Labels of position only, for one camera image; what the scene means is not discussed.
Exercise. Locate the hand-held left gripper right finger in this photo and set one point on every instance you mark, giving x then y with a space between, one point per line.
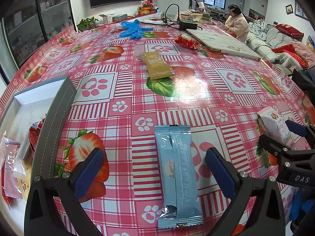
220 173

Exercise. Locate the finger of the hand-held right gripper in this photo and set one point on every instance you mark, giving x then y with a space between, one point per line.
296 127
273 146

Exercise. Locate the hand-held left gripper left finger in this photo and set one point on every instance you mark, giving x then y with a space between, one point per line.
88 174

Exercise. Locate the white printed snack packet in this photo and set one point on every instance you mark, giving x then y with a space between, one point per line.
273 125

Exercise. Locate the light blue snack packet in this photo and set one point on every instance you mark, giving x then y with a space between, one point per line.
179 172

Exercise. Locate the orange snack packet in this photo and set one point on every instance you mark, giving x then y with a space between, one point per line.
26 179

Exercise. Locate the grey box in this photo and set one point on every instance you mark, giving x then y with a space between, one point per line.
54 118

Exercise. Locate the red snack packet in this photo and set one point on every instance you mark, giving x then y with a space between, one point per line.
187 41
5 191
35 134

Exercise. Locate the pink snack packet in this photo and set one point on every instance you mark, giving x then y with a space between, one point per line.
11 167

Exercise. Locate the person's right forearm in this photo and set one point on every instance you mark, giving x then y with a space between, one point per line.
304 206

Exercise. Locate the dark jacket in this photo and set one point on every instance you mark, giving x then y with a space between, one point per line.
305 81

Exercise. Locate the red blanket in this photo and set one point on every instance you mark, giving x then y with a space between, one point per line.
292 56

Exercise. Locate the pink fluffy coat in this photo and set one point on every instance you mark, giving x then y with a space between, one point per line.
304 49

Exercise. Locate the grey sofa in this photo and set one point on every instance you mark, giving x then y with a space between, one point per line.
268 45

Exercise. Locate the pink strawberry tablecloth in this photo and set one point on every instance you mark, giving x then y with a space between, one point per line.
137 98

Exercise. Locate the red cushion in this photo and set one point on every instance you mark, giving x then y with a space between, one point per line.
289 30

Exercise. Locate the white padded board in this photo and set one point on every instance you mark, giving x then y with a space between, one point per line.
221 43

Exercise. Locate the yellow snack packet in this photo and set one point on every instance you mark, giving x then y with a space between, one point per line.
156 65

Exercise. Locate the black power adapter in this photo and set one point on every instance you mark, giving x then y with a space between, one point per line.
188 25

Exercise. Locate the green potted plant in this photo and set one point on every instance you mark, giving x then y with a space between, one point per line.
87 24

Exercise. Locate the blue rubber gloves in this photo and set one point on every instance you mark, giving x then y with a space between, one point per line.
134 28

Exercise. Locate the white open carton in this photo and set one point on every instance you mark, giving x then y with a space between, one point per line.
107 18

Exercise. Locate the grey-green box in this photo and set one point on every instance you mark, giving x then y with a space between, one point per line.
119 18

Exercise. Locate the glass display cabinet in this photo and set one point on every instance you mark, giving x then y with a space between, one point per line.
29 22

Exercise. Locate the orange box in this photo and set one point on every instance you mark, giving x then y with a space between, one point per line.
145 10

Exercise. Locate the pink flower pot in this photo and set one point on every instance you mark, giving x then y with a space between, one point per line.
147 4

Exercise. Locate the small framed wall picture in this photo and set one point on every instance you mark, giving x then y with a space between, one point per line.
289 9

